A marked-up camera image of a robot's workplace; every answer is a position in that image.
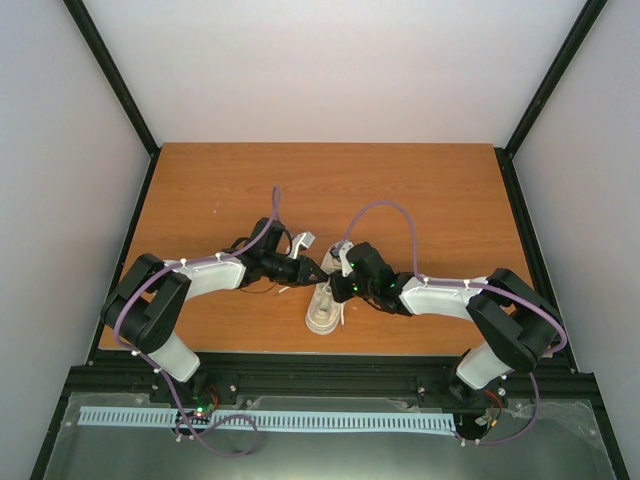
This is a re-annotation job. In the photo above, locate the black left frame post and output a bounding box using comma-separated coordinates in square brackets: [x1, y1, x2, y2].
[62, 0, 162, 157]

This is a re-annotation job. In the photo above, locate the white shoelace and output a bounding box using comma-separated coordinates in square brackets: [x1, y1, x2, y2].
[275, 279, 348, 331]

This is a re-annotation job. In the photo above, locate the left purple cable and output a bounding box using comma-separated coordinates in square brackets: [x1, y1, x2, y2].
[113, 186, 284, 459]

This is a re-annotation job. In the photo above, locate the light blue cable duct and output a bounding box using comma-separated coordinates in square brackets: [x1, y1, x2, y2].
[77, 406, 456, 436]

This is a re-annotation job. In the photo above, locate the purple cable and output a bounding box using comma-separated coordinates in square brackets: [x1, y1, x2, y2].
[339, 200, 566, 446]
[113, 186, 284, 459]

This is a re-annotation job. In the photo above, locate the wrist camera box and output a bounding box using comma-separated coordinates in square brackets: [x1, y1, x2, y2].
[288, 231, 316, 259]
[329, 240, 353, 278]

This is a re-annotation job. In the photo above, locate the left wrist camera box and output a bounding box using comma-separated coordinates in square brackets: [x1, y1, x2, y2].
[288, 231, 316, 259]

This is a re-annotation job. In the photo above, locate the small green-lit circuit board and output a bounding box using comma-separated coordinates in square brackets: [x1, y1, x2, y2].
[176, 394, 219, 426]

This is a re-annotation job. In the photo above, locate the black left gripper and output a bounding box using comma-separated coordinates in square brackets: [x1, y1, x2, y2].
[264, 254, 330, 289]

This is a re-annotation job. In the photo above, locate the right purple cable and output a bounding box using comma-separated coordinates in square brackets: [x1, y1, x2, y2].
[339, 200, 566, 446]

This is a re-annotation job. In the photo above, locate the black frame post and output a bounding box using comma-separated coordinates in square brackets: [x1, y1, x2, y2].
[502, 0, 610, 156]
[62, 0, 162, 157]

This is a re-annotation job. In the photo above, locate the black right frame post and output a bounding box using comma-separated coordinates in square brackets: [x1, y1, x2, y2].
[502, 0, 610, 156]

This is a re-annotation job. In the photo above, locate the white lace sneaker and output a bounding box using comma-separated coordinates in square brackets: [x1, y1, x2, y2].
[303, 244, 351, 335]

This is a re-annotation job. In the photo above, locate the black right table rail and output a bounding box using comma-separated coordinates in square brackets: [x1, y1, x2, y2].
[495, 148, 629, 479]

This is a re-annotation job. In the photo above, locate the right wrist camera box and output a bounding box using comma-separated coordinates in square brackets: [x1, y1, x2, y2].
[329, 240, 353, 278]

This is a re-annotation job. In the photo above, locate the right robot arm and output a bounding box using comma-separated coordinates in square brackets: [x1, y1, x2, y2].
[327, 242, 567, 390]

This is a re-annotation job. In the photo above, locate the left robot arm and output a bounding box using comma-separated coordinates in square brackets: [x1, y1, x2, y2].
[100, 217, 328, 403]

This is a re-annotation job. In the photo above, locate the black front mounting rail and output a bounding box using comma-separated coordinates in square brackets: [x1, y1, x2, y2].
[149, 351, 596, 412]

